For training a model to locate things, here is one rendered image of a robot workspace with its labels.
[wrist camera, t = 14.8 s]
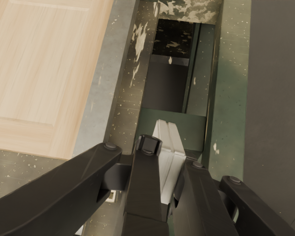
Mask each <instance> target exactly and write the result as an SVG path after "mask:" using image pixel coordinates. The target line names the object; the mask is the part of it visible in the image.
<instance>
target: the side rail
mask: <svg viewBox="0 0 295 236"><path fill-rule="evenodd" d="M250 25H251V0H222V2H221V7H220V10H219V13H218V17H217V21H216V24H215V30H214V43H213V52H212V62H211V71H210V80H209V90H208V99H207V109H206V131H205V140H204V150H203V152H202V159H201V164H202V165H203V166H205V167H206V168H207V169H208V171H209V173H210V175H211V177H212V179H215V180H217V181H221V179H222V176H224V175H226V176H234V177H237V178H239V179H240V180H241V181H242V182H243V165H244V145H245V125H246V105H247V85H248V65H249V45H250Z"/></svg>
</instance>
